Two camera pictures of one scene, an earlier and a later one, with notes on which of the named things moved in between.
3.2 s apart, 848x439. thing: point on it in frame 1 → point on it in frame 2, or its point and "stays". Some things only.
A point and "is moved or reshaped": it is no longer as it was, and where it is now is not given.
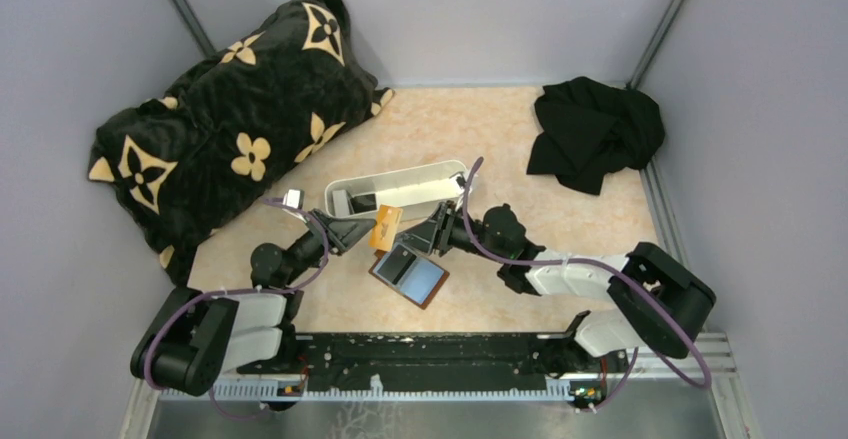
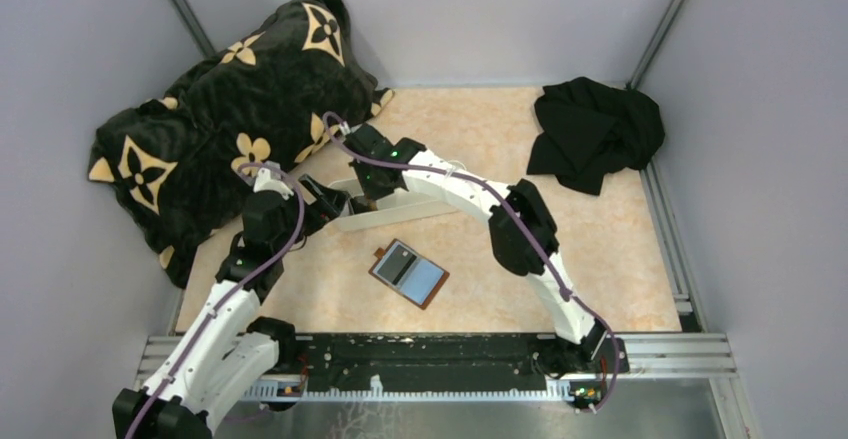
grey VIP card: x=396 y=264 stays
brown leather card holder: x=406 y=273 stays
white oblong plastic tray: x=403 y=190 is moved or reshaped
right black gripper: x=431 y=233 → x=370 y=194
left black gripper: x=347 y=231 → x=327 y=206
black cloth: x=589 y=129 stays
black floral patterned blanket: x=253 y=116 stays
